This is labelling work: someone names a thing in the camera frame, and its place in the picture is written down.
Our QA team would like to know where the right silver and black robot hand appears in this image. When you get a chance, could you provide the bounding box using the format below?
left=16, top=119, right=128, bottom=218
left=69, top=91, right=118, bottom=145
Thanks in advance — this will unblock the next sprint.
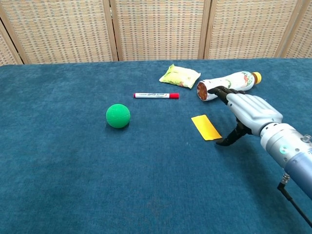
left=207, top=85, right=284, bottom=147

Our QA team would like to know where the red and white marker pen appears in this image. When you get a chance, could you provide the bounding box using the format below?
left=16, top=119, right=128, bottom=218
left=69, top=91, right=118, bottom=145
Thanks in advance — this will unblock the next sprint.
left=133, top=92, right=180, bottom=100

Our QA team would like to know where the yellow rectangular sheet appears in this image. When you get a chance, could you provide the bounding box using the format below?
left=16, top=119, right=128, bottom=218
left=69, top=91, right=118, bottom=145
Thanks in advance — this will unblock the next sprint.
left=191, top=114, right=223, bottom=142

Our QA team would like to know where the woven rattan folding screen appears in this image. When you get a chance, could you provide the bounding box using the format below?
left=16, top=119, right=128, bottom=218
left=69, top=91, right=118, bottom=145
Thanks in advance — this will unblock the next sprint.
left=0, top=0, right=312, bottom=65

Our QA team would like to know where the yellow-green snack packet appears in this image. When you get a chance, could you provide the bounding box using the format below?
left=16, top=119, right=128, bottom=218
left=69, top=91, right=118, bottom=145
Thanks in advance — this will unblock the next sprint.
left=158, top=64, right=201, bottom=90

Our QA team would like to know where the tea bottle with yellow cap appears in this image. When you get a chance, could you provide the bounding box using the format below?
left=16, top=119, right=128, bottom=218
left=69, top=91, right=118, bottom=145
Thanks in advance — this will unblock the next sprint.
left=196, top=71, right=263, bottom=102

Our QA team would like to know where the green rubber ball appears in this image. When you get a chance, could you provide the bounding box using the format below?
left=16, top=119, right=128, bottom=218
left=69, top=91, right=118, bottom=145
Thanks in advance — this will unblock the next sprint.
left=105, top=103, right=131, bottom=129

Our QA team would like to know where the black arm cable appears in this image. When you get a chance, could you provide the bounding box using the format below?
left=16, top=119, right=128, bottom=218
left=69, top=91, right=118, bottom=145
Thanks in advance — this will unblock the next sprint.
left=276, top=172, right=312, bottom=229

